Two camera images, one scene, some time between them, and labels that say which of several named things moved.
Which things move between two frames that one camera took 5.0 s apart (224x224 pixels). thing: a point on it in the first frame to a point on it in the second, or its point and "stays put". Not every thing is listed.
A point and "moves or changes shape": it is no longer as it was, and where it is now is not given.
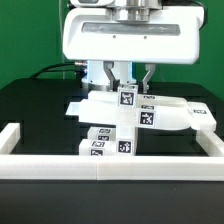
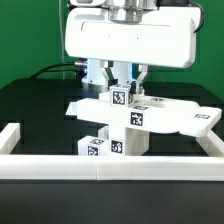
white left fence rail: [9, 137] stays put
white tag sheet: [74, 108] stays put
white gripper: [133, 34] stays put
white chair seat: [125, 140] moves or changes shape
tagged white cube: [127, 95] moves or changes shape
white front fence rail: [111, 168] stays put
